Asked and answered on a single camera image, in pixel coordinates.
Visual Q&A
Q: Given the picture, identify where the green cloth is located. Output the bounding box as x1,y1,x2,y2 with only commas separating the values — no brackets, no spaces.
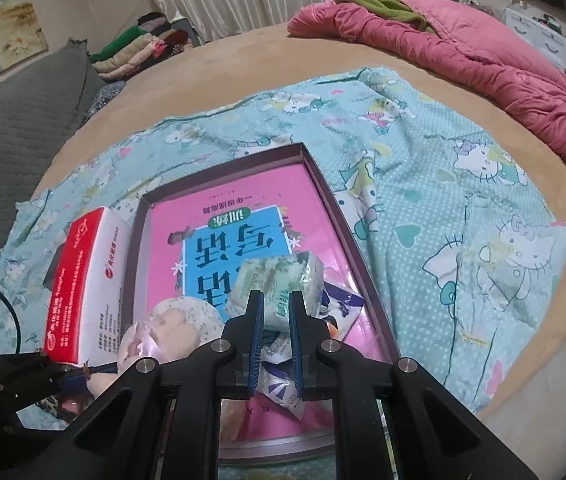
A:
335,0,436,33

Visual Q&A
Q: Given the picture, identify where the white blue snack packet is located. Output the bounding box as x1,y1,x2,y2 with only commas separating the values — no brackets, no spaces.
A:
258,280,366,413

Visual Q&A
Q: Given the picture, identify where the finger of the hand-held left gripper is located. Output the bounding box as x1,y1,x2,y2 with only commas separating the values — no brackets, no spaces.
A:
0,352,91,386
3,377,81,413

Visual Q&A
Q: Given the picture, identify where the white drawer cabinet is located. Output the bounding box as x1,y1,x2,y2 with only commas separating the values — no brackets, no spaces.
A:
505,2,566,73

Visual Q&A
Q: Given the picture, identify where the pink picture book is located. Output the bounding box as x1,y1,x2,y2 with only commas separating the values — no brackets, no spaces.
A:
145,162,388,443

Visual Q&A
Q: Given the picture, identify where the stack of folded clothes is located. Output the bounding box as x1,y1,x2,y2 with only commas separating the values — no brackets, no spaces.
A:
89,11,198,82

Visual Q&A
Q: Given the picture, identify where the dark shallow box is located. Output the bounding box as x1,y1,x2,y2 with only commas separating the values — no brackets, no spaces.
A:
118,142,398,463

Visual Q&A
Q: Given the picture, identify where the red tissue pack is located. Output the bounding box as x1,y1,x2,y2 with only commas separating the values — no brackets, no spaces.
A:
43,206,136,366

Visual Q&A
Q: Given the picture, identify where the grey quilted sofa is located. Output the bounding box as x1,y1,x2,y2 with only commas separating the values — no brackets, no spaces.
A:
0,37,114,261

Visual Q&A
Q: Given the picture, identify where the beige round bed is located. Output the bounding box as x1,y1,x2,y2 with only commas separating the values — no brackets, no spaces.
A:
28,22,566,461

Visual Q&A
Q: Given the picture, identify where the green printed tissue packet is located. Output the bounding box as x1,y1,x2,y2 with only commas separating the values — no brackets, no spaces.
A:
225,251,326,333

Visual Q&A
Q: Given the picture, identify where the dark floral cloth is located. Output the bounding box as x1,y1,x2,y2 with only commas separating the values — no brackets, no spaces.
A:
83,80,126,121

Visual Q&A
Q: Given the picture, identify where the small dark box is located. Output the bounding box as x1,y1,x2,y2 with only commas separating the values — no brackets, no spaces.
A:
45,252,71,286

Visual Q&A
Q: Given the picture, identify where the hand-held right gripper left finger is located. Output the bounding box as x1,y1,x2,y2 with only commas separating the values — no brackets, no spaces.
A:
65,290,266,480

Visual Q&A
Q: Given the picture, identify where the pink quilt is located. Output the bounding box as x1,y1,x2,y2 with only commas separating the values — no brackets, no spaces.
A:
287,0,566,173

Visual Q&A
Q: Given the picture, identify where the blue cartoon printed blanket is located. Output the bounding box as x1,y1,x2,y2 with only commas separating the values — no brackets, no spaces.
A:
0,65,566,413

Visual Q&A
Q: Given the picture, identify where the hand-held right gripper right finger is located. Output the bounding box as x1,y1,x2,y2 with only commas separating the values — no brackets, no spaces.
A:
288,290,538,480

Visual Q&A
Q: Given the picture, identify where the floral plush toy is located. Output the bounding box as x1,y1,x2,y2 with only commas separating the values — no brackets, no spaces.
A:
118,297,224,391

